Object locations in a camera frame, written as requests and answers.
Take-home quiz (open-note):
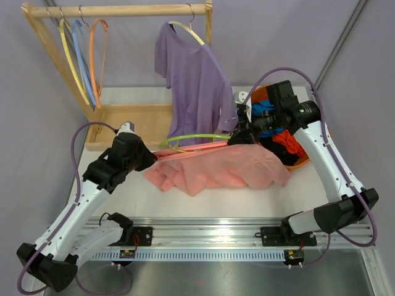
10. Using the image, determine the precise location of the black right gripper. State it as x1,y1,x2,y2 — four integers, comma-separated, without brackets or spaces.
229,107,282,144

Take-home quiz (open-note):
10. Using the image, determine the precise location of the blue t shirt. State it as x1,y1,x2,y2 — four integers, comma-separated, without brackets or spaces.
252,100,276,138

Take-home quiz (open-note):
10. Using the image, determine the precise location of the green hanger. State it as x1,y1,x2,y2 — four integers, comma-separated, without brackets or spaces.
159,116,237,152

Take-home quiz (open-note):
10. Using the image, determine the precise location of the orange t shirt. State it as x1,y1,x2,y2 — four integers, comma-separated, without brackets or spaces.
272,130,307,158

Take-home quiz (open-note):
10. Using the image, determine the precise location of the pink t shirt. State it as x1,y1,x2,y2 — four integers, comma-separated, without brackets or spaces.
143,141,291,197

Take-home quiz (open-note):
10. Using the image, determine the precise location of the black t shirt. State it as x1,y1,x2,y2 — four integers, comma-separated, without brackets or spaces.
270,142,299,166

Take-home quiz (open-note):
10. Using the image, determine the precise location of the purple t shirt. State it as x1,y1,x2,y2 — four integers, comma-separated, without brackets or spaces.
154,23,237,138

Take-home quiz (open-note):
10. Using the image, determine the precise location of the orange tan hanger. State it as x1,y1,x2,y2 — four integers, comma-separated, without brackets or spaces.
77,4,110,109

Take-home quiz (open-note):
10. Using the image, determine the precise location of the cream hanger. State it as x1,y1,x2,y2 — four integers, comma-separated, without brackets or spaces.
168,3,205,46

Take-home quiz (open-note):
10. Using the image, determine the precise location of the light blue hanger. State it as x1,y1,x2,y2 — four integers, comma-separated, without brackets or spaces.
59,5,97,110

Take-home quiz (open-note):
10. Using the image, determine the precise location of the yellow hanger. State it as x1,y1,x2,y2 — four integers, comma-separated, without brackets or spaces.
58,18,90,106

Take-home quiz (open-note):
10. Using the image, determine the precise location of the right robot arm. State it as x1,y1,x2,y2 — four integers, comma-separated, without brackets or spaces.
228,81,379,247

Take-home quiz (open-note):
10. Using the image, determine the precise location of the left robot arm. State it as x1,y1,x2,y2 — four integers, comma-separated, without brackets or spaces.
17,133,157,292

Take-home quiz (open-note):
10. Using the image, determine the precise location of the wooden clothes rack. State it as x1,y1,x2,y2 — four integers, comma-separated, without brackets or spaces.
21,1,212,148

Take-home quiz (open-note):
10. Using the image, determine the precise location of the orange plastic basket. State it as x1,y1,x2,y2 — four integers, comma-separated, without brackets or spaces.
251,81,321,169

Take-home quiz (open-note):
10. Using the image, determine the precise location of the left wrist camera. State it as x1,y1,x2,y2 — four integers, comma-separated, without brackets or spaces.
114,121,135,135

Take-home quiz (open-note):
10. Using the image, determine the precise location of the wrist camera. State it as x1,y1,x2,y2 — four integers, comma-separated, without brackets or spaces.
114,121,135,135
233,91,252,123

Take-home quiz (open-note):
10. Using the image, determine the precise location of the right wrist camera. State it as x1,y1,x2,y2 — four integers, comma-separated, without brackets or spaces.
233,91,252,123

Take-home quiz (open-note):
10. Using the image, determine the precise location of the aluminium frame rail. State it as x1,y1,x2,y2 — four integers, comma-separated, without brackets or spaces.
29,215,386,296

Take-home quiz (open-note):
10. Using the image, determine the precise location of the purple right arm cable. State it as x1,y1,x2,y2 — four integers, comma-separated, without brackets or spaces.
243,67,379,269

